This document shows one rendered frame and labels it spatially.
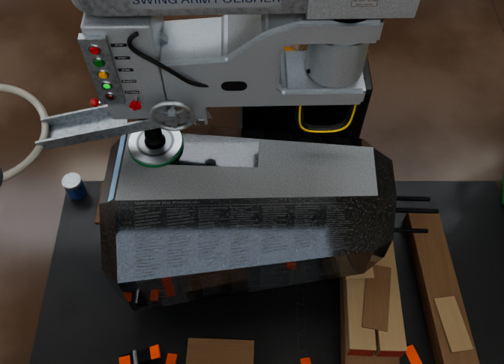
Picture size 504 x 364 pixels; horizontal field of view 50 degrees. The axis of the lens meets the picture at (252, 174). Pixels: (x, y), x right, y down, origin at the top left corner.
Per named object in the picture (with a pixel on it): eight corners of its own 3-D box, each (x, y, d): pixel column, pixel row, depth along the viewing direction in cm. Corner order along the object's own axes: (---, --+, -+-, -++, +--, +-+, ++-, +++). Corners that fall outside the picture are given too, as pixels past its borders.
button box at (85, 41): (126, 97, 177) (106, 31, 153) (125, 103, 176) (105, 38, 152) (101, 98, 177) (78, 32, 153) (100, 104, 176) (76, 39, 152)
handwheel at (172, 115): (198, 109, 188) (193, 80, 176) (196, 133, 183) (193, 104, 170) (154, 110, 188) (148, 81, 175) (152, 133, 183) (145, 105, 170)
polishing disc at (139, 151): (193, 145, 215) (193, 143, 214) (148, 174, 208) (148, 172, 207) (162, 113, 224) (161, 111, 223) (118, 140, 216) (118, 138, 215)
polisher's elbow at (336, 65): (302, 49, 187) (307, 3, 171) (357, 47, 187) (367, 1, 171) (307, 91, 177) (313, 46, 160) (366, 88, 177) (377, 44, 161)
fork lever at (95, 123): (212, 84, 202) (208, 75, 198) (211, 125, 191) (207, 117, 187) (49, 118, 217) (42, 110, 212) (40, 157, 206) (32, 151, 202)
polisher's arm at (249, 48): (351, 82, 204) (376, -29, 162) (358, 132, 191) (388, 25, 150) (155, 86, 203) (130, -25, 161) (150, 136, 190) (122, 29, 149)
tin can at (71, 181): (82, 202, 296) (75, 190, 285) (65, 197, 297) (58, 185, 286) (89, 187, 301) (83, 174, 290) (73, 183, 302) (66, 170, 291)
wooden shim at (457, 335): (433, 299, 255) (433, 298, 253) (453, 296, 255) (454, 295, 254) (451, 353, 241) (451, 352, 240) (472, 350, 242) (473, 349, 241)
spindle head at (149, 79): (217, 76, 200) (209, -26, 162) (217, 123, 188) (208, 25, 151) (120, 78, 200) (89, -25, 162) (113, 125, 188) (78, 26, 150)
